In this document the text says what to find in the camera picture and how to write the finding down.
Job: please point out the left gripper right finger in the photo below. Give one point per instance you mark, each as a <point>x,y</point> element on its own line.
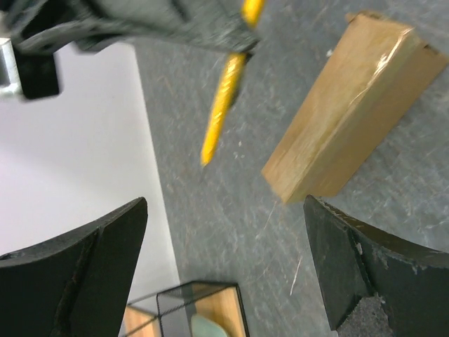
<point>374,283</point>

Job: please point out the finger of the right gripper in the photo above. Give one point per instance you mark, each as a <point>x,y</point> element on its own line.
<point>217,25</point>

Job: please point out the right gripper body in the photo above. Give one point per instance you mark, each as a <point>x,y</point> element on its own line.
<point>31,33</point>

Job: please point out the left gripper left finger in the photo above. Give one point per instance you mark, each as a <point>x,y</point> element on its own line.
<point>77,283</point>

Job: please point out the yellow utility knife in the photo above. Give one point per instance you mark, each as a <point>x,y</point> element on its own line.
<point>225,94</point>

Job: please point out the brown cardboard express box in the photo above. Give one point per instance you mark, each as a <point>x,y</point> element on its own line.
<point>378,69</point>

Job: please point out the light green tray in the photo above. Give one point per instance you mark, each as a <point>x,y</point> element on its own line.
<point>204,327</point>

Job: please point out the black wire wooden shelf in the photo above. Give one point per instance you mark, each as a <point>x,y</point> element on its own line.
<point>168,312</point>

